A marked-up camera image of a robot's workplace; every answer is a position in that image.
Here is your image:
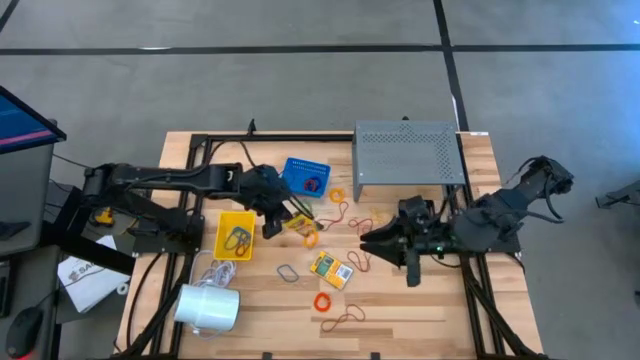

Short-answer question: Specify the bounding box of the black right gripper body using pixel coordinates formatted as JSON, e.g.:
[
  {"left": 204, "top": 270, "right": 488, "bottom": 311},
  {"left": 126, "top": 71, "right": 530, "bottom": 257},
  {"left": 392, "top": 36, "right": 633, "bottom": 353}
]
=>
[{"left": 399, "top": 219, "right": 454, "bottom": 289}]

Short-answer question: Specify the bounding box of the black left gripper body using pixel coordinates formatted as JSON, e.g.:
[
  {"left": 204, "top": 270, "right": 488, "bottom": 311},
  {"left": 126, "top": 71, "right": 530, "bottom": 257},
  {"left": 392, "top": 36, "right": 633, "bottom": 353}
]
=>
[{"left": 237, "top": 164, "right": 296, "bottom": 240}]

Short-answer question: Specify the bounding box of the yellow green crayon box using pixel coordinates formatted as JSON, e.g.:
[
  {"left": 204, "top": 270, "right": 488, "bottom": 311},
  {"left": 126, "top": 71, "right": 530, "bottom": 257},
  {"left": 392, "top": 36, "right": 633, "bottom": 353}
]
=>
[
  {"left": 282, "top": 211, "right": 324, "bottom": 237},
  {"left": 309, "top": 250, "right": 354, "bottom": 291}
]

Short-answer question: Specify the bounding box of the yellow rubber band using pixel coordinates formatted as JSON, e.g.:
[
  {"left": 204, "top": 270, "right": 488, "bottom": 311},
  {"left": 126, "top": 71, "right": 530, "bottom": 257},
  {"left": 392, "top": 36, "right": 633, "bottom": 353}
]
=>
[{"left": 369, "top": 207, "right": 394, "bottom": 226}]

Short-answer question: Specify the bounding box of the red rubber band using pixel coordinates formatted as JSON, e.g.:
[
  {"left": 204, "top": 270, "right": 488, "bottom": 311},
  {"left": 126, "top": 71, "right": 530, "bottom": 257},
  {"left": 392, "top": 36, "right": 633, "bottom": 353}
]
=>
[
  {"left": 319, "top": 303, "right": 367, "bottom": 334},
  {"left": 347, "top": 248, "right": 374, "bottom": 274},
  {"left": 234, "top": 232, "right": 253, "bottom": 259},
  {"left": 348, "top": 217, "right": 375, "bottom": 239},
  {"left": 317, "top": 201, "right": 350, "bottom": 232}
]

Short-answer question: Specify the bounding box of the blue plastic basket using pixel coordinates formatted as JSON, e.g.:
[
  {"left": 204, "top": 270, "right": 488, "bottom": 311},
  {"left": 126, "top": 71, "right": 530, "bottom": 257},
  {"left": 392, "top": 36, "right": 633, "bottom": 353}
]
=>
[{"left": 281, "top": 157, "right": 332, "bottom": 199}]

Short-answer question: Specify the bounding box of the blue rubber band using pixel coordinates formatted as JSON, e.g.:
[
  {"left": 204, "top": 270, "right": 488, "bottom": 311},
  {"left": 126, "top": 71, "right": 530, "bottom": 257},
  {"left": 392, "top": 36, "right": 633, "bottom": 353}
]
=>
[
  {"left": 224, "top": 225, "right": 251, "bottom": 251},
  {"left": 276, "top": 263, "right": 300, "bottom": 284}
]

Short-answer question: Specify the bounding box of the grey computer desk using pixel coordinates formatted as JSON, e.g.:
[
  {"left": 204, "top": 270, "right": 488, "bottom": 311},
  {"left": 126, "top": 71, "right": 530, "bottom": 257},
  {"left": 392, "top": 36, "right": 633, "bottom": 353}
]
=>
[{"left": 0, "top": 142, "right": 64, "bottom": 360}]

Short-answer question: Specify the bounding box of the yellow plastic basket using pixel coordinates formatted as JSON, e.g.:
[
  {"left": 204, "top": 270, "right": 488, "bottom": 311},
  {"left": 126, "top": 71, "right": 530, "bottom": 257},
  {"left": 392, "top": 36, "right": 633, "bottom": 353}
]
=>
[{"left": 213, "top": 209, "right": 257, "bottom": 262}]

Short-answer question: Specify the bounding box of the grey perforated metal riser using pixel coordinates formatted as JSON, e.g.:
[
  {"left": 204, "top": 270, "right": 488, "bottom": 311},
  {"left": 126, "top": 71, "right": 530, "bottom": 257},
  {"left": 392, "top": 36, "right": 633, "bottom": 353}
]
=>
[{"left": 352, "top": 119, "right": 467, "bottom": 202}]

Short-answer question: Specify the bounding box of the white cylindrical canister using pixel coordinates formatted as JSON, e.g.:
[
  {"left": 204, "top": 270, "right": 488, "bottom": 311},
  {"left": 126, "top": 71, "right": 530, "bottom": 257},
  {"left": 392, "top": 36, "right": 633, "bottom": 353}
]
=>
[{"left": 172, "top": 281, "right": 242, "bottom": 333}]

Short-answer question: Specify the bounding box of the white paper booklet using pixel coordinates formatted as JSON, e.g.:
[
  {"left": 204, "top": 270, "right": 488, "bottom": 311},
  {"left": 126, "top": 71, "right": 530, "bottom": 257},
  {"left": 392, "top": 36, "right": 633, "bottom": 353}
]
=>
[{"left": 56, "top": 234, "right": 132, "bottom": 315}]

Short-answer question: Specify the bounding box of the computer monitor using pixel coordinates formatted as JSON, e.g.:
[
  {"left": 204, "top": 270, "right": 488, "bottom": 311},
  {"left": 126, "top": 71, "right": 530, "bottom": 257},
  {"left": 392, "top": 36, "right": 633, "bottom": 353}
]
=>
[{"left": 0, "top": 83, "right": 68, "bottom": 156}]

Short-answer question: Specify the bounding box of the black computer mouse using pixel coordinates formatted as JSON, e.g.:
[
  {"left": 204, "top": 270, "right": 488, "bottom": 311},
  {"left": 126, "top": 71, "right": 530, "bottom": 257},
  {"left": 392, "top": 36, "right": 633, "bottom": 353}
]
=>
[{"left": 3, "top": 305, "right": 45, "bottom": 360}]

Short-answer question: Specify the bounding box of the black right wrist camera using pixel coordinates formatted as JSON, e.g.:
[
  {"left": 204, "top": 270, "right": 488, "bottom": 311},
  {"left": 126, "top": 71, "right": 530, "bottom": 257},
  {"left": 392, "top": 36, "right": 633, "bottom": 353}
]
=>
[{"left": 398, "top": 196, "right": 432, "bottom": 222}]

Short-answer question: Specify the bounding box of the black aluminium table frame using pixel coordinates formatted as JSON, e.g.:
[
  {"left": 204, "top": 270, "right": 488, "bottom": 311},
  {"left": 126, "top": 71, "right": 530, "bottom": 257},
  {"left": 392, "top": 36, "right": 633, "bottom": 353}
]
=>
[{"left": 113, "top": 130, "right": 552, "bottom": 360}]

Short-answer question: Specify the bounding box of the yellow plug with cable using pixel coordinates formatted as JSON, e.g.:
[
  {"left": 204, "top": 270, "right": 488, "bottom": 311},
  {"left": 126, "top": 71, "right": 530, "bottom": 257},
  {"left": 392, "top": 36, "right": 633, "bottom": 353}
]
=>
[{"left": 93, "top": 207, "right": 116, "bottom": 228}]

